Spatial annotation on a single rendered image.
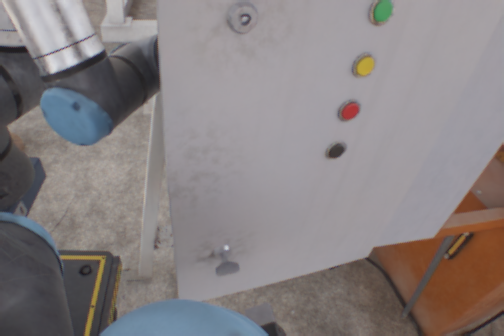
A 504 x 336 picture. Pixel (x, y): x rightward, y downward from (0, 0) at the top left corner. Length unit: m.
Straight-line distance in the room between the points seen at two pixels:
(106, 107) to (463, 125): 0.54
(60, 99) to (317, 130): 0.31
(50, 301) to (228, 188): 0.23
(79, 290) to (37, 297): 0.81
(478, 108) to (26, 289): 0.61
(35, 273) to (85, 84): 0.25
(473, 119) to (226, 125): 0.42
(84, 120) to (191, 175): 0.15
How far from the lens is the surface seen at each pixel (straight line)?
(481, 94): 0.60
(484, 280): 1.25
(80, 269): 1.11
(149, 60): 0.53
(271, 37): 0.31
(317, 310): 1.40
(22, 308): 0.25
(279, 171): 0.41
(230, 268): 0.49
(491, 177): 1.31
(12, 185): 0.75
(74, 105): 0.44
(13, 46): 0.71
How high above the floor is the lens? 1.22
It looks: 41 degrees down
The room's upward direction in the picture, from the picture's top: 9 degrees clockwise
